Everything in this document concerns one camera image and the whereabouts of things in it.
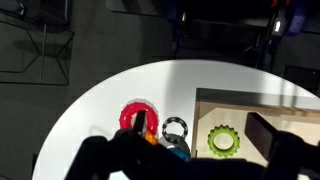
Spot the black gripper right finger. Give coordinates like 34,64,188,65
244,112,285,162

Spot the black wire chair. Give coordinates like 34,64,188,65
0,0,75,86

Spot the orange donut ring toy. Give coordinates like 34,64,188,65
145,131,159,146

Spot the wooden tray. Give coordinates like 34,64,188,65
191,87,320,168

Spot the blue dotted donut ring toy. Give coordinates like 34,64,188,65
166,146,192,163

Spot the black white checkered ring toy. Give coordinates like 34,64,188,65
161,116,189,140

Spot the red donut ring toy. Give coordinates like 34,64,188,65
118,101,160,133

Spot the green donut ring toy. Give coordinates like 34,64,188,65
207,124,241,159

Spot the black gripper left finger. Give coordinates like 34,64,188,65
133,109,148,136

